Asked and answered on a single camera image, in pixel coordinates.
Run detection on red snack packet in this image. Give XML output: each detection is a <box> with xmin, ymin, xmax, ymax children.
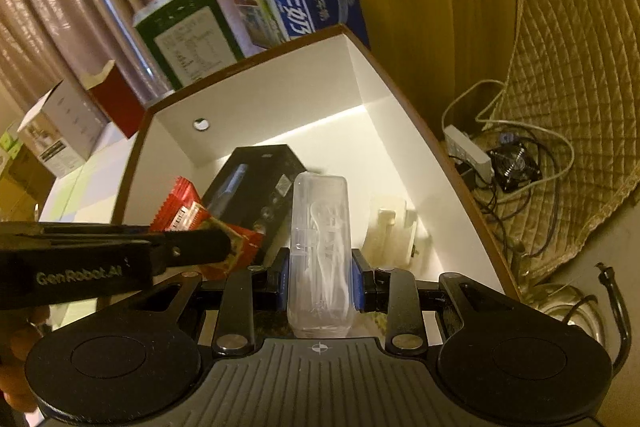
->
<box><xmin>150</xmin><ymin>176</ymin><xmax>264</xmax><ymax>281</ymax></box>

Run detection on white hair claw clip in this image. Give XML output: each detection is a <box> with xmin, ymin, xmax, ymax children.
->
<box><xmin>361</xmin><ymin>195</ymin><xmax>418</xmax><ymax>269</ymax></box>

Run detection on clear plastic toothpick case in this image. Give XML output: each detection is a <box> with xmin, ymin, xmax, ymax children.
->
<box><xmin>286</xmin><ymin>172</ymin><xmax>355</xmax><ymax>338</ymax></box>

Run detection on black shaver box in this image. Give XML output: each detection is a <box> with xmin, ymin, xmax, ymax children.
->
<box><xmin>202</xmin><ymin>144</ymin><xmax>306</xmax><ymax>251</ymax></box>

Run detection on person's left hand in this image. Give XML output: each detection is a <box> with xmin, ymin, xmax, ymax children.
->
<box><xmin>1</xmin><ymin>306</ymin><xmax>50</xmax><ymax>413</ymax></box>

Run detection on green tissue packs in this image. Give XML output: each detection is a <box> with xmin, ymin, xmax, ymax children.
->
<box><xmin>1</xmin><ymin>120</ymin><xmax>26</xmax><ymax>178</ymax></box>

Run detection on white product box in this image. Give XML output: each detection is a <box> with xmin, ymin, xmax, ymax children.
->
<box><xmin>17</xmin><ymin>80</ymin><xmax>107</xmax><ymax>178</ymax></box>

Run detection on white power strip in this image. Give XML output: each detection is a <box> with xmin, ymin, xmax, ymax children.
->
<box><xmin>444</xmin><ymin>124</ymin><xmax>494</xmax><ymax>183</ymax></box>

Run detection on small black fan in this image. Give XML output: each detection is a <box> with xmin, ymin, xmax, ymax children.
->
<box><xmin>488</xmin><ymin>141</ymin><xmax>542</xmax><ymax>194</ymax></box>

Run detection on dark red gift box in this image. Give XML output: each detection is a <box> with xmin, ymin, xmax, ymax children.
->
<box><xmin>80</xmin><ymin>60</ymin><xmax>145</xmax><ymax>139</ymax></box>

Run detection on brown cardboard storage box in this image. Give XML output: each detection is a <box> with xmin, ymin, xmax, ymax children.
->
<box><xmin>112</xmin><ymin>26</ymin><xmax>518</xmax><ymax>298</ymax></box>

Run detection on green milk carton box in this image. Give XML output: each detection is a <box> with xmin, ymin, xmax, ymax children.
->
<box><xmin>132</xmin><ymin>0</ymin><xmax>244</xmax><ymax>90</ymax></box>

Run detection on quilted chair cushion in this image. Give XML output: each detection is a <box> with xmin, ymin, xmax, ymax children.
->
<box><xmin>492</xmin><ymin>0</ymin><xmax>639</xmax><ymax>281</ymax></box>

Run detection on tangled floor cables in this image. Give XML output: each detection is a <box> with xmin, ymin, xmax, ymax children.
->
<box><xmin>440</xmin><ymin>78</ymin><xmax>633</xmax><ymax>375</ymax></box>

